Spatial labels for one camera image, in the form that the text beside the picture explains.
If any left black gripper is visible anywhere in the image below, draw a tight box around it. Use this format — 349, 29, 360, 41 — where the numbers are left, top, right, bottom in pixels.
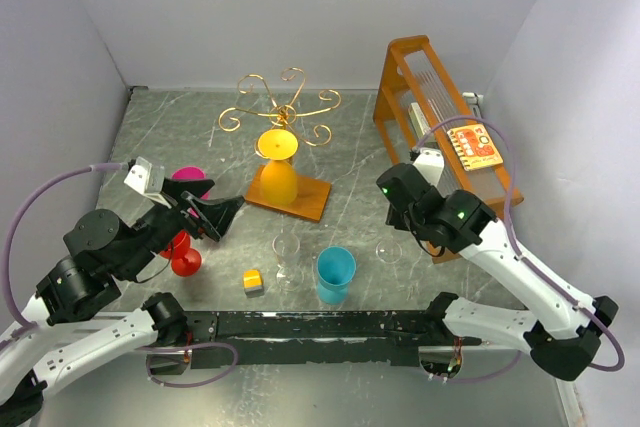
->
118, 175, 246, 278

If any clear wine glass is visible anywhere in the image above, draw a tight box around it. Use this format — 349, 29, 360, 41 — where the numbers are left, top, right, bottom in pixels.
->
272, 232, 304, 291
376, 239, 403, 264

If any yellow plastic wine glass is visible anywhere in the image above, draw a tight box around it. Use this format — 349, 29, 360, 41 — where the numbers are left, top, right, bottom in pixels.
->
256, 128, 298, 206

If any blue plastic wine glass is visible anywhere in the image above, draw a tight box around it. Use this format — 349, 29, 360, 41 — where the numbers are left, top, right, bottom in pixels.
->
316, 246, 356, 305

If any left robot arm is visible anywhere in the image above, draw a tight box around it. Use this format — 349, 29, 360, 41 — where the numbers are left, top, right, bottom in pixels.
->
1, 179, 245, 426

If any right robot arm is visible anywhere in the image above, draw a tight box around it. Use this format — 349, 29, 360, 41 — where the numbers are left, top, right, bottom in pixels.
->
376, 163, 619, 381

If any magenta plastic wine glass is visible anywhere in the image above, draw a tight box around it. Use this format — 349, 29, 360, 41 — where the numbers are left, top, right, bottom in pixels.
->
171, 166, 208, 181

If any red plastic wine glass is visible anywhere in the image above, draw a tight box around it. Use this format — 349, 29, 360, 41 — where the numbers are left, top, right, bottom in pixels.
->
159, 231, 202, 277

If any clear wine glass front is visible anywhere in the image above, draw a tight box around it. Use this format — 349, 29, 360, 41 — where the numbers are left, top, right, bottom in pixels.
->
272, 232, 304, 291

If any wooden shelf rack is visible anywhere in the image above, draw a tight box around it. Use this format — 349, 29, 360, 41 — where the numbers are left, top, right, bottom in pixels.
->
373, 35, 514, 218

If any white box on shelf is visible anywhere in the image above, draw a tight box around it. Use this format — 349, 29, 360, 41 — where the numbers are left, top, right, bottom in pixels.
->
408, 102, 431, 140

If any orange patterned card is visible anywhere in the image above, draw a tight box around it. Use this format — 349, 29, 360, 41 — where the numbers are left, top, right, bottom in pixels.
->
447, 124, 503, 172

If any yellow grey small block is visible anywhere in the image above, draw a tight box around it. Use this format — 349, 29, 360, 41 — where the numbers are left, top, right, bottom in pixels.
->
242, 269, 264, 297

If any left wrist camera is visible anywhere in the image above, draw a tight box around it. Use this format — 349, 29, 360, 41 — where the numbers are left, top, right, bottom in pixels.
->
124, 157, 165, 197

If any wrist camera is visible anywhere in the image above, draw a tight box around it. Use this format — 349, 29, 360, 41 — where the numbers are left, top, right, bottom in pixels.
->
410, 147, 445, 186
124, 157, 165, 197

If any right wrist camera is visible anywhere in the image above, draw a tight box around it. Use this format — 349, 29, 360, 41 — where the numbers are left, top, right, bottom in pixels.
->
410, 147, 445, 186

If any gold wire glass rack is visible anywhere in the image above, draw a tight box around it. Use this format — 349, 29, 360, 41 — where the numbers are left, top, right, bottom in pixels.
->
217, 67, 342, 223

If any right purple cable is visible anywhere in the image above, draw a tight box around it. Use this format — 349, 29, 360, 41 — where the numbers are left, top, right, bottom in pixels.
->
412, 115, 626, 373

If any black base frame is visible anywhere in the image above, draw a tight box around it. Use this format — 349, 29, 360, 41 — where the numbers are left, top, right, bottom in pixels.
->
151, 307, 454, 369

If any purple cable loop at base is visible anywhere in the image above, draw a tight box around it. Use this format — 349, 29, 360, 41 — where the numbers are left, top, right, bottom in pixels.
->
139, 343, 240, 389

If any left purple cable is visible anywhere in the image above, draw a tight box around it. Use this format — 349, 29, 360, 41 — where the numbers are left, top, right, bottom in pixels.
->
2, 161, 131, 331

